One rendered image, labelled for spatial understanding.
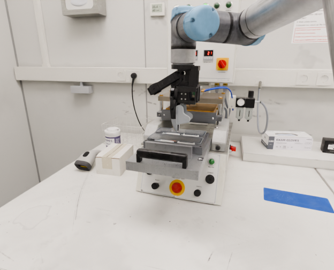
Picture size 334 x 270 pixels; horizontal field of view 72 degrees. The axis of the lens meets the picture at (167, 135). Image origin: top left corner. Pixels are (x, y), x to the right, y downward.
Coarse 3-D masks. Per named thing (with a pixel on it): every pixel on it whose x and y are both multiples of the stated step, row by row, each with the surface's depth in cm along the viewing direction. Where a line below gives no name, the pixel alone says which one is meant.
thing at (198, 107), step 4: (192, 104) 102; (196, 104) 103; (200, 104) 107; (204, 104) 107; (208, 104) 107; (212, 104) 107; (216, 104) 107; (168, 108) 99; (188, 108) 99; (192, 108) 99; (196, 108) 99; (200, 108) 99; (204, 108) 99; (208, 108) 99; (212, 108) 99; (216, 108) 104
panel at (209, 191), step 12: (216, 156) 86; (204, 168) 86; (216, 168) 85; (144, 180) 92; (156, 180) 91; (168, 180) 90; (180, 180) 88; (192, 180) 87; (204, 180) 86; (216, 180) 85; (156, 192) 90; (168, 192) 89; (180, 192) 88; (192, 192) 86; (204, 192) 85; (216, 192) 84
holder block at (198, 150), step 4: (208, 136) 86; (144, 140) 78; (148, 140) 78; (204, 140) 78; (144, 144) 78; (180, 144) 75; (184, 144) 75; (204, 144) 77; (192, 148) 73; (196, 148) 73; (200, 148) 72; (192, 152) 73; (196, 152) 73; (200, 152) 73
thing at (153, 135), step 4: (152, 136) 80; (156, 136) 80; (160, 136) 80; (164, 136) 80; (168, 136) 80; (172, 136) 80; (176, 136) 80; (180, 136) 80; (176, 140) 76; (180, 140) 76; (184, 140) 76; (188, 140) 76; (192, 140) 76; (196, 140) 76; (200, 140) 76
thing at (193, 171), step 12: (156, 144) 72; (168, 144) 70; (132, 156) 72; (192, 156) 72; (204, 156) 72; (132, 168) 68; (144, 168) 67; (156, 168) 66; (168, 168) 65; (180, 168) 64; (192, 168) 64
